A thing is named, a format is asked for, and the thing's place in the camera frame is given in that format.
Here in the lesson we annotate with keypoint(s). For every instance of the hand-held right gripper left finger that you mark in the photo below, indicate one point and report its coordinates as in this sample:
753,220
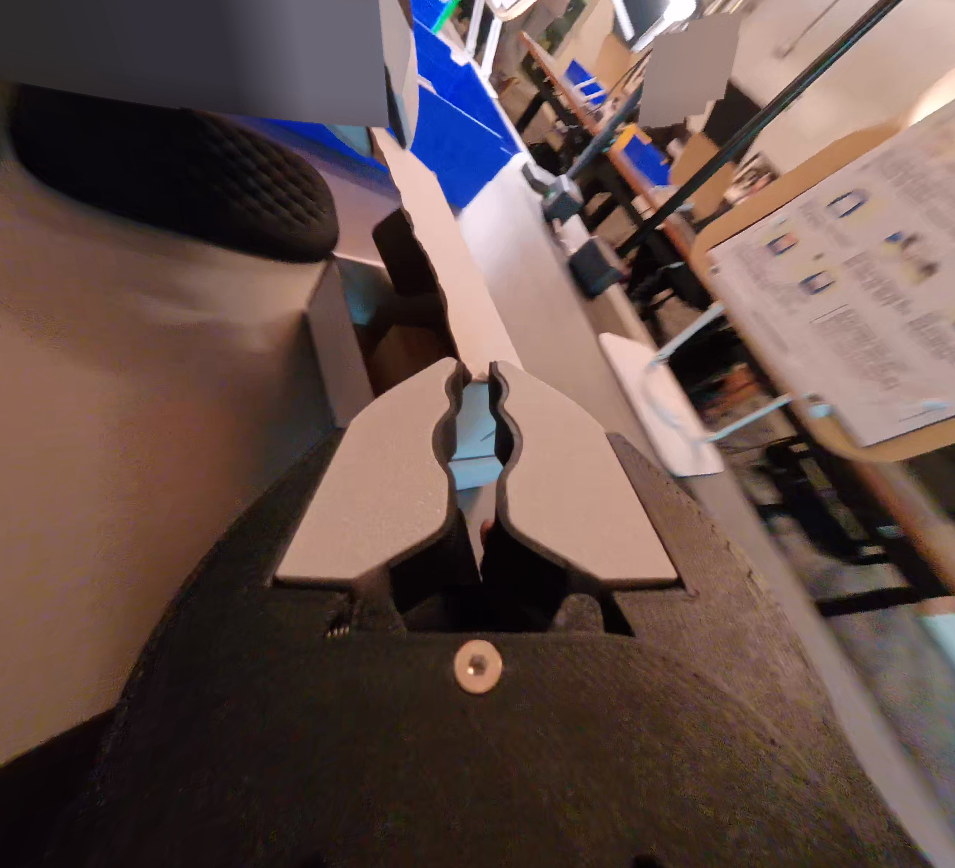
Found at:
373,495

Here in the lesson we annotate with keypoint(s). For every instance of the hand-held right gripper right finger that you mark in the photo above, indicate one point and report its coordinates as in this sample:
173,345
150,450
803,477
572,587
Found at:
574,502

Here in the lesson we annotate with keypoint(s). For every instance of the white cardboard mailer box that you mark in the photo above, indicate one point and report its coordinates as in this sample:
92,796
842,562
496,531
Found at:
451,264

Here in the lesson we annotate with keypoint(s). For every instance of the dark charger case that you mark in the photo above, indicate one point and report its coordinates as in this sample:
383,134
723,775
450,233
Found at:
597,271

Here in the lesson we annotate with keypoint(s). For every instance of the background wooden table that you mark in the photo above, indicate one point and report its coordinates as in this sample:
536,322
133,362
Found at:
656,208

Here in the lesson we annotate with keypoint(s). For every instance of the printed instruction sheet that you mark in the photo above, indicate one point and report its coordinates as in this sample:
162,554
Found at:
858,301

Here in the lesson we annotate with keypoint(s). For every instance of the small blue bin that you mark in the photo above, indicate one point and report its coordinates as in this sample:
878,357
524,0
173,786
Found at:
586,77
645,159

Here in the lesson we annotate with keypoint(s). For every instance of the black stand pole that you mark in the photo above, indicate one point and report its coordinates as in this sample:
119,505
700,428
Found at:
783,98
604,138

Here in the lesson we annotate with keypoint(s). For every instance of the black quilted wrist rest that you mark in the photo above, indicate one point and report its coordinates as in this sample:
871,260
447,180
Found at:
171,174

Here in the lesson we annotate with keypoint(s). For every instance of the instruction sheet on stand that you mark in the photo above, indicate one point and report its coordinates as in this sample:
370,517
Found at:
806,174

